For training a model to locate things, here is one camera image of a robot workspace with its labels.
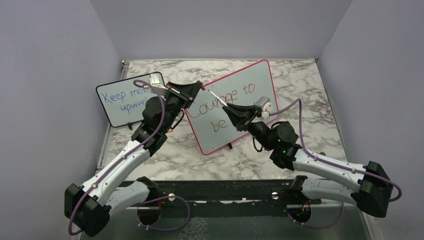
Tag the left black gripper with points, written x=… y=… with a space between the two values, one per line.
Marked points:
x=186 y=93

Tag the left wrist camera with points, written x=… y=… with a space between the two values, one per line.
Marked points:
x=155 y=81

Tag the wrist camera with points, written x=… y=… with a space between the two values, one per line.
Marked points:
x=265 y=106
x=155 y=81

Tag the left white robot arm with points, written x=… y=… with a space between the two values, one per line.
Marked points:
x=90 y=206

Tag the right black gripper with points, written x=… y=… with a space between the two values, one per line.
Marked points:
x=241 y=118

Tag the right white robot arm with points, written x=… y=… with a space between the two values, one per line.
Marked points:
x=366 y=186

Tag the red framed whiteboard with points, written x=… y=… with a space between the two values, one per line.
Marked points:
x=209 y=123

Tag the black framed written whiteboard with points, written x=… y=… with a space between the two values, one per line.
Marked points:
x=123 y=102

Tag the white marker pen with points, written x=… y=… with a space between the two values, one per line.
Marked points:
x=223 y=103

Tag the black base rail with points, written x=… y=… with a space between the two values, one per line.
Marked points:
x=236 y=198

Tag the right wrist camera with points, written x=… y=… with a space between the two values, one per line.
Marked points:
x=265 y=106

